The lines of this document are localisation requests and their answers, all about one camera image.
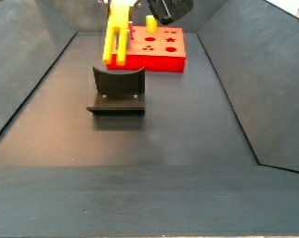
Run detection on yellow square-circle object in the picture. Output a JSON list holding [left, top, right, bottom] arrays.
[[103, 0, 138, 66]]

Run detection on red rectangular block peg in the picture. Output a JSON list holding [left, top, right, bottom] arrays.
[[128, 21, 134, 40]]

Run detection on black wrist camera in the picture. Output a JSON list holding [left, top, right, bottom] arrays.
[[148, 0, 194, 25]]

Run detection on yellow cylinder peg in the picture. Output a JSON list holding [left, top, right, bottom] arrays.
[[147, 15, 158, 33]]

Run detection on red shape-sorter fixture block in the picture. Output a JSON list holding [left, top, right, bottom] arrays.
[[107, 26, 186, 73]]

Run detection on black curved regrasp stand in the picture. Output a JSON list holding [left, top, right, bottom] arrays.
[[87, 68, 146, 114]]

